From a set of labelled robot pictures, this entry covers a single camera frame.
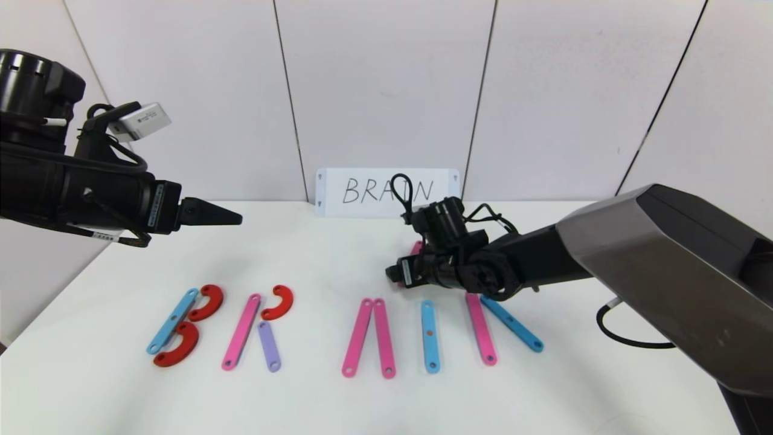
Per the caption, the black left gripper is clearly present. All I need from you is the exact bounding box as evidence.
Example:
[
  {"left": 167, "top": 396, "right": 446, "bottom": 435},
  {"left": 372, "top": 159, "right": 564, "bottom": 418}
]
[{"left": 66, "top": 167, "right": 243, "bottom": 234}]

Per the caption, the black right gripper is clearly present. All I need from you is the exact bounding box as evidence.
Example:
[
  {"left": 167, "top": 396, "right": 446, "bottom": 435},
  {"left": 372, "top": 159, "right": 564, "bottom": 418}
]
[{"left": 385, "top": 251, "right": 449, "bottom": 289}]

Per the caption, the short pink bar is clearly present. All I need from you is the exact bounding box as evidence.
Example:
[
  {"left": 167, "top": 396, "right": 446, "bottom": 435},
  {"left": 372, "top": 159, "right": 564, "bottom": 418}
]
[{"left": 465, "top": 292, "right": 498, "bottom": 366}]

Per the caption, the small red curved piece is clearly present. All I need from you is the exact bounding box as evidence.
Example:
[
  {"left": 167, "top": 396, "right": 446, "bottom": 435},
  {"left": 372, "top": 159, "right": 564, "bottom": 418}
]
[{"left": 261, "top": 285, "right": 295, "bottom": 321}]

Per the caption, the short blue bar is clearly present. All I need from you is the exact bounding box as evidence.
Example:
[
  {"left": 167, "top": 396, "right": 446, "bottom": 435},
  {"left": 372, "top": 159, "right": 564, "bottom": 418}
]
[{"left": 480, "top": 294, "right": 545, "bottom": 353}]

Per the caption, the short purple bar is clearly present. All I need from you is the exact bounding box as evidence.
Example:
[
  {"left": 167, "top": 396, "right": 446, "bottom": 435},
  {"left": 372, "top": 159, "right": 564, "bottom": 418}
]
[{"left": 257, "top": 321, "right": 282, "bottom": 373}]

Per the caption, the white BRAIN word card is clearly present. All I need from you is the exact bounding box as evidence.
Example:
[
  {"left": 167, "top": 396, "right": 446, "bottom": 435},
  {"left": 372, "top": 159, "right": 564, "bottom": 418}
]
[{"left": 315, "top": 169, "right": 461, "bottom": 219}]

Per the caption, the light blue bar orange hole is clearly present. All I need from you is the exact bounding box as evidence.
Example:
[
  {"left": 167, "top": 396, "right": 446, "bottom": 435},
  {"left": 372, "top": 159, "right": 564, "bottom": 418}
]
[{"left": 421, "top": 300, "right": 440, "bottom": 374}]

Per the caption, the large red curved piece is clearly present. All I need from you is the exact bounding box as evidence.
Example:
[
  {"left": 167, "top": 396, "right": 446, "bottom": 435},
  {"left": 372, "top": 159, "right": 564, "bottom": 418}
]
[
  {"left": 153, "top": 321, "right": 200, "bottom": 368},
  {"left": 188, "top": 285, "right": 225, "bottom": 322}
]

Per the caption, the long light blue bar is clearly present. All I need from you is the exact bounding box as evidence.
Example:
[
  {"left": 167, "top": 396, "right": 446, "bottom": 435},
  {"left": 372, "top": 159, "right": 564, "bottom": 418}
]
[{"left": 147, "top": 288, "right": 200, "bottom": 355}]

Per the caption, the black looped camera cable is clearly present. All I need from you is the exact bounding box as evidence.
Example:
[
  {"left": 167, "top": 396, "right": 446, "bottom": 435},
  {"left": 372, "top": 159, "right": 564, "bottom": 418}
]
[{"left": 390, "top": 173, "right": 419, "bottom": 225}]

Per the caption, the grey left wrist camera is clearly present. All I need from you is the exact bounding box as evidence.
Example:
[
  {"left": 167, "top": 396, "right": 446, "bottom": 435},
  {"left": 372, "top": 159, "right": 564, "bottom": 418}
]
[{"left": 109, "top": 103, "right": 173, "bottom": 143}]

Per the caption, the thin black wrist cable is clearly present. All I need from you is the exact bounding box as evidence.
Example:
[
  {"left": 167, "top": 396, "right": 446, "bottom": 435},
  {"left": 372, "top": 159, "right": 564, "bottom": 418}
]
[{"left": 464, "top": 203, "right": 520, "bottom": 236}]

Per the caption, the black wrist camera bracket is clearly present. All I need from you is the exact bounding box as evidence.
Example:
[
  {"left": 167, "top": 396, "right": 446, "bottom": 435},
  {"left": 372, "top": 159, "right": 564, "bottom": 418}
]
[{"left": 74, "top": 103, "right": 149, "bottom": 173}]

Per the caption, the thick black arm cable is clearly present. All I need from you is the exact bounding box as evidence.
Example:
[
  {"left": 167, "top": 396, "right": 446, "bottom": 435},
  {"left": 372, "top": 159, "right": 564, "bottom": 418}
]
[{"left": 596, "top": 298, "right": 676, "bottom": 350}]

